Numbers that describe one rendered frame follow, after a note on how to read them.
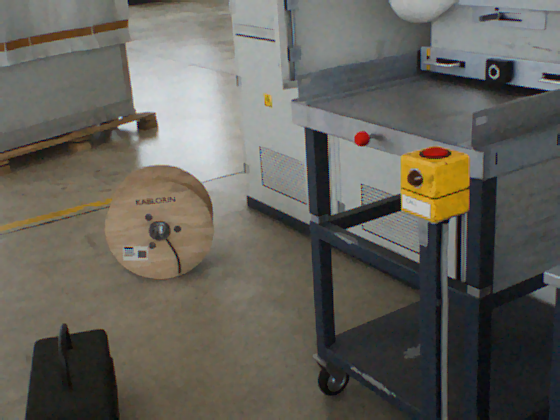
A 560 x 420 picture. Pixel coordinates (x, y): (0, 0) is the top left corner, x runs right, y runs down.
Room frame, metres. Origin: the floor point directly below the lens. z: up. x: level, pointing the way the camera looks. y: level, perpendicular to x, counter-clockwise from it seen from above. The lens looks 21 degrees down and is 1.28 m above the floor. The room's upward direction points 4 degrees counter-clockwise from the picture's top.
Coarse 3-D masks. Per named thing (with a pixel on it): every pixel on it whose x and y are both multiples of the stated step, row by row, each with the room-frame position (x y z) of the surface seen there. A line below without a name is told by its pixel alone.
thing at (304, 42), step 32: (288, 0) 2.06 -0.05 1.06; (320, 0) 2.11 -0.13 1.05; (352, 0) 2.15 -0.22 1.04; (384, 0) 2.18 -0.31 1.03; (288, 32) 2.08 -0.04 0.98; (320, 32) 2.11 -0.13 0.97; (352, 32) 2.15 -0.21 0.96; (384, 32) 2.18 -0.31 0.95; (416, 32) 2.22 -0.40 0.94; (288, 64) 2.08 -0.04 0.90; (320, 64) 2.11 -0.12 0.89
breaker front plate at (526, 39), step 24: (432, 24) 2.03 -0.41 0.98; (456, 24) 1.96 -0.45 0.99; (480, 24) 1.90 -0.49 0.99; (504, 24) 1.84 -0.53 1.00; (528, 24) 1.78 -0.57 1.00; (552, 24) 1.73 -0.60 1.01; (456, 48) 1.96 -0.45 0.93; (480, 48) 1.90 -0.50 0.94; (504, 48) 1.84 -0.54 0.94; (528, 48) 1.78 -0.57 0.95; (552, 48) 1.73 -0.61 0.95
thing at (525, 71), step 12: (432, 48) 2.02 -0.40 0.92; (444, 60) 1.98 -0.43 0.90; (456, 60) 1.95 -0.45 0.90; (468, 60) 1.91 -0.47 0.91; (480, 60) 1.88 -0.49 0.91; (516, 60) 1.79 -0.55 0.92; (528, 60) 1.77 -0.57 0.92; (444, 72) 1.98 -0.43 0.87; (456, 72) 1.94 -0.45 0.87; (468, 72) 1.91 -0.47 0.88; (480, 72) 1.88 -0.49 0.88; (516, 72) 1.79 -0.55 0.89; (528, 72) 1.76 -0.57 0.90; (540, 72) 1.73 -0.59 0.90; (552, 72) 1.71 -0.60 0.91; (516, 84) 1.79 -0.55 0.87; (528, 84) 1.76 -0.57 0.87; (540, 84) 1.73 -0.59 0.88; (552, 84) 1.70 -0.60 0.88
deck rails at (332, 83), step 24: (312, 72) 1.87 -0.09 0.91; (336, 72) 1.91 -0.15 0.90; (360, 72) 1.95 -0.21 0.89; (384, 72) 2.00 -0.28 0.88; (408, 72) 2.04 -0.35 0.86; (432, 72) 2.08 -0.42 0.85; (312, 96) 1.87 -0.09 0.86; (336, 96) 1.88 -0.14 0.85; (552, 96) 1.50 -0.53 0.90; (504, 120) 1.43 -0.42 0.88; (528, 120) 1.47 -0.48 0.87; (552, 120) 1.51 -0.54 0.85; (480, 144) 1.39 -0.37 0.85
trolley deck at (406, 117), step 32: (352, 96) 1.88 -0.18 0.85; (384, 96) 1.86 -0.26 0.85; (416, 96) 1.83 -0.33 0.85; (448, 96) 1.81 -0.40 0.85; (480, 96) 1.79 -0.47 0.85; (512, 96) 1.76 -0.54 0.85; (320, 128) 1.78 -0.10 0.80; (352, 128) 1.68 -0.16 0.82; (384, 128) 1.59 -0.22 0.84; (416, 128) 1.55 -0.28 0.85; (448, 128) 1.53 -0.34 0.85; (544, 128) 1.48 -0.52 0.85; (480, 160) 1.36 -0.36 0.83; (512, 160) 1.40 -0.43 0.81; (544, 160) 1.45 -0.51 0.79
